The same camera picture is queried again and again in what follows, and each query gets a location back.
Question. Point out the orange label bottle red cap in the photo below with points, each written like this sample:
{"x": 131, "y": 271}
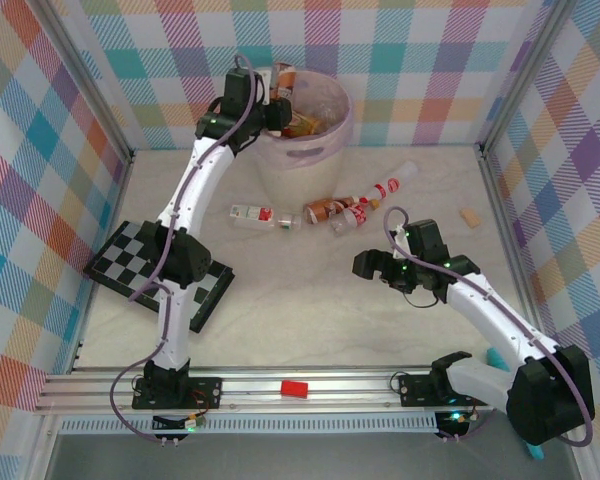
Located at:
{"x": 325, "y": 209}

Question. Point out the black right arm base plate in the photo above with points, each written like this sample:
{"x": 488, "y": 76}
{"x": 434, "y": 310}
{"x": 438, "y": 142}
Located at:
{"x": 415, "y": 390}

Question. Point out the red white carton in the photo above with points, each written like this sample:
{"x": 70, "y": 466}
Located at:
{"x": 250, "y": 213}

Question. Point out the black silver checkerboard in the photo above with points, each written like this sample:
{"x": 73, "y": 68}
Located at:
{"x": 120, "y": 255}

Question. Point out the beige waste bin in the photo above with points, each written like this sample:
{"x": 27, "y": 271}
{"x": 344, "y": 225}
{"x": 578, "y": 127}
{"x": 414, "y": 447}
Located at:
{"x": 300, "y": 185}

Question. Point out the long white bottle red label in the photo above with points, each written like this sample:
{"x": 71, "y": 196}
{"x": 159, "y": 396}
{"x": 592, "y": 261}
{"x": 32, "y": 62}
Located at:
{"x": 387, "y": 186}

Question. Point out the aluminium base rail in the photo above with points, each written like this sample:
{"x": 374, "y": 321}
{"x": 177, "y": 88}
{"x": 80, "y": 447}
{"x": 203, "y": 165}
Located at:
{"x": 355, "y": 390}

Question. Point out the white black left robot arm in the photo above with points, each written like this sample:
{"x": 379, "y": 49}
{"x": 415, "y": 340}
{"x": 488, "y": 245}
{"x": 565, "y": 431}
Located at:
{"x": 205, "y": 180}

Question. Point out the small red block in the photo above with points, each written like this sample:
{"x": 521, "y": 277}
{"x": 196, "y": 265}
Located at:
{"x": 294, "y": 390}

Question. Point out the pink plastic bin liner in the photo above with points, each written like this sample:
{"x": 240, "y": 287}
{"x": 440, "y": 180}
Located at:
{"x": 342, "y": 130}

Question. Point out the teal pen tool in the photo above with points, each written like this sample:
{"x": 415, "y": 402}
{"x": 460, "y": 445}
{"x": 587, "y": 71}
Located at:
{"x": 496, "y": 357}

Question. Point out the small clear plastic bottle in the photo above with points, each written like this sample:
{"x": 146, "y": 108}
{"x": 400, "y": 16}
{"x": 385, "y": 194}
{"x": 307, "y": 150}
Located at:
{"x": 290, "y": 222}

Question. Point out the small circuit board green light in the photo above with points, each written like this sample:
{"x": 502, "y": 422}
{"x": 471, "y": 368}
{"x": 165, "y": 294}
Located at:
{"x": 180, "y": 424}
{"x": 455, "y": 422}

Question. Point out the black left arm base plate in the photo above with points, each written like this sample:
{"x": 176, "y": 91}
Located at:
{"x": 205, "y": 392}

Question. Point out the orange label bottle pink cap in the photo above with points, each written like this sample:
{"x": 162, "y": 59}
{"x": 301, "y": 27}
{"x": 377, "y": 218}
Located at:
{"x": 286, "y": 80}

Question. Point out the small beige block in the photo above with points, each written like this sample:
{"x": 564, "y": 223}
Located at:
{"x": 470, "y": 218}

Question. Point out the aluminium frame post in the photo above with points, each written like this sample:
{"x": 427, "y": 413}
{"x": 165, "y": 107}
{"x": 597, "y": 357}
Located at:
{"x": 527, "y": 75}
{"x": 85, "y": 80}

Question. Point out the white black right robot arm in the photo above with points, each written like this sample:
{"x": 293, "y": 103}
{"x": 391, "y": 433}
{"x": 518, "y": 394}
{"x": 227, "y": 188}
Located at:
{"x": 490, "y": 320}

